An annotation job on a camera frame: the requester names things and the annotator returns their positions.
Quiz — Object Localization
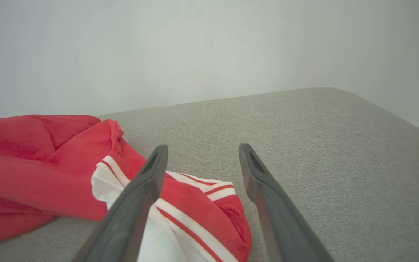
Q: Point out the red shorts with number print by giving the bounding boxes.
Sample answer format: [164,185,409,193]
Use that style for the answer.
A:
[0,115,123,250]

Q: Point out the red and white jersey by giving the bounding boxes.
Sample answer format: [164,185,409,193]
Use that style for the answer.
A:
[91,120,252,262]

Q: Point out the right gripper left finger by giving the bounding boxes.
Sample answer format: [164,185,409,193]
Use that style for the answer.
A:
[73,144,169,262]

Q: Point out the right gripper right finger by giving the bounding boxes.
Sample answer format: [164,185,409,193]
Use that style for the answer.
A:
[239,143,335,262]

